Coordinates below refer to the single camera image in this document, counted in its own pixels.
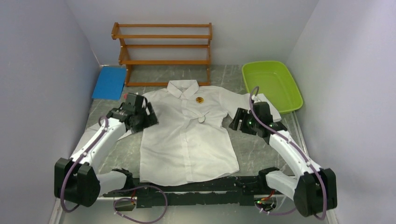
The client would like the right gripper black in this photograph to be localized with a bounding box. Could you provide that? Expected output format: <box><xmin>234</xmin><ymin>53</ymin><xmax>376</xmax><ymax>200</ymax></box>
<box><xmin>229</xmin><ymin>108</ymin><xmax>260</xmax><ymax>136</ymax></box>

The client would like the white round brooch backing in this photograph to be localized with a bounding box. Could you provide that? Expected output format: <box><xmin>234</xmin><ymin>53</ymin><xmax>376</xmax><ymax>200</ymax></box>
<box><xmin>198</xmin><ymin>116</ymin><xmax>205</xmax><ymax>123</ymax></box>

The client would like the yellow brooch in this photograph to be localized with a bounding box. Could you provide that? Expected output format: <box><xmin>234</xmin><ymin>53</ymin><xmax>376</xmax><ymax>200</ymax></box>
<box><xmin>196</xmin><ymin>97</ymin><xmax>204</xmax><ymax>104</ymax></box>

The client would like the white shirt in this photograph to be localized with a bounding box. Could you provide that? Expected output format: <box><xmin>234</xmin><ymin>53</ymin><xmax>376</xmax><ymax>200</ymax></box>
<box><xmin>83</xmin><ymin>79</ymin><xmax>282</xmax><ymax>187</ymax></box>

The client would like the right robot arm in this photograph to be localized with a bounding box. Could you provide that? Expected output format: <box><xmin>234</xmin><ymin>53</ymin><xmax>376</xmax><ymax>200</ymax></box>
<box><xmin>230</xmin><ymin>107</ymin><xmax>337</xmax><ymax>220</ymax></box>

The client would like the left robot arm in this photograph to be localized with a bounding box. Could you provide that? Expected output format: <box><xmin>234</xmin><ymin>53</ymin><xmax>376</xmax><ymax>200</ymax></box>
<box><xmin>54</xmin><ymin>99</ymin><xmax>158</xmax><ymax>212</ymax></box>

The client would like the green plastic basin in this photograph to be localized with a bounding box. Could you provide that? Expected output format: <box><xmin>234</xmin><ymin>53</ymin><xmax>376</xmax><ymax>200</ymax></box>
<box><xmin>241</xmin><ymin>61</ymin><xmax>304</xmax><ymax>114</ymax></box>

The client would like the blue board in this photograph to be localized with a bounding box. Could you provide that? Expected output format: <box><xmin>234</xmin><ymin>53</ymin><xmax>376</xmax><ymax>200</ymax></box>
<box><xmin>92</xmin><ymin>66</ymin><xmax>127</xmax><ymax>100</ymax></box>

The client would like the wooden shoe rack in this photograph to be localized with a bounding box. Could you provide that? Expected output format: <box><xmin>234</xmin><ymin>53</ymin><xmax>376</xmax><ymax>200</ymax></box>
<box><xmin>111</xmin><ymin>22</ymin><xmax>213</xmax><ymax>87</ymax></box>

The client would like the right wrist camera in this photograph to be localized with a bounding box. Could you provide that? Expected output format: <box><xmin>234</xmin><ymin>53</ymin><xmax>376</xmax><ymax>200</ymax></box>
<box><xmin>250</xmin><ymin>98</ymin><xmax>274</xmax><ymax>124</ymax></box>

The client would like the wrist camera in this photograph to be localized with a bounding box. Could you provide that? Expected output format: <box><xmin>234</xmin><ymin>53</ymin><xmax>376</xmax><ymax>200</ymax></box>
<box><xmin>122</xmin><ymin>92</ymin><xmax>148</xmax><ymax>114</ymax></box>
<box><xmin>250</xmin><ymin>98</ymin><xmax>274</xmax><ymax>124</ymax></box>

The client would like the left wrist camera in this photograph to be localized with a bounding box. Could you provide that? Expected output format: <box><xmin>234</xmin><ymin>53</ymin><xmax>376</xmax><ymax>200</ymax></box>
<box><xmin>122</xmin><ymin>92</ymin><xmax>148</xmax><ymax>114</ymax></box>

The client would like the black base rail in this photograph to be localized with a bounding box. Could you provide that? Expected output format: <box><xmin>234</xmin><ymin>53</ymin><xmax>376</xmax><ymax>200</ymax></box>
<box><xmin>104</xmin><ymin>174</ymin><xmax>281</xmax><ymax>208</ymax></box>

